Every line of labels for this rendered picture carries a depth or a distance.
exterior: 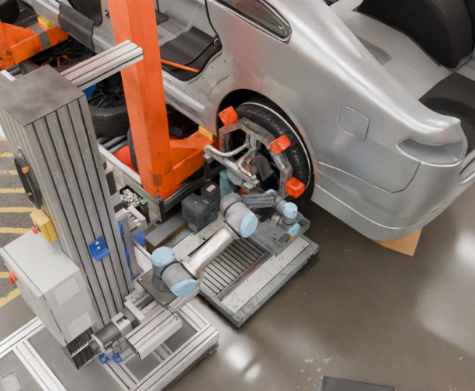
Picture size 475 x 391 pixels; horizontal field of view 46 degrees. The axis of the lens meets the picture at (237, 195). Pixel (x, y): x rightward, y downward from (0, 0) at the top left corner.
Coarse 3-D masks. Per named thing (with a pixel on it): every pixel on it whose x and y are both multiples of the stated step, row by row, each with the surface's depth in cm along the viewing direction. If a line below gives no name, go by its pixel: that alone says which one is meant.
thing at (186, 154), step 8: (192, 136) 381; (200, 136) 382; (176, 144) 361; (184, 144) 368; (192, 144) 376; (200, 144) 376; (208, 144) 376; (216, 144) 382; (176, 152) 356; (184, 152) 363; (192, 152) 370; (200, 152) 373; (176, 160) 361; (184, 160) 366; (192, 160) 371; (200, 160) 378; (176, 168) 362; (184, 168) 369; (192, 168) 377; (176, 176) 367; (184, 176) 374; (176, 184) 372
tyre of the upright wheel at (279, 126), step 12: (252, 96) 349; (264, 96) 335; (240, 108) 333; (252, 108) 327; (264, 108) 325; (276, 108) 325; (252, 120) 329; (264, 120) 321; (276, 120) 319; (288, 120) 322; (276, 132) 319; (288, 132) 318; (300, 144) 320; (288, 156) 324; (300, 156) 320; (300, 168) 324; (312, 168) 331; (300, 180) 329; (312, 180) 340
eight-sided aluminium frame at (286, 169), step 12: (240, 120) 326; (228, 132) 339; (252, 132) 321; (264, 132) 320; (228, 144) 355; (264, 144) 319; (276, 156) 318; (288, 168) 322; (288, 180) 330; (252, 192) 360; (264, 192) 356
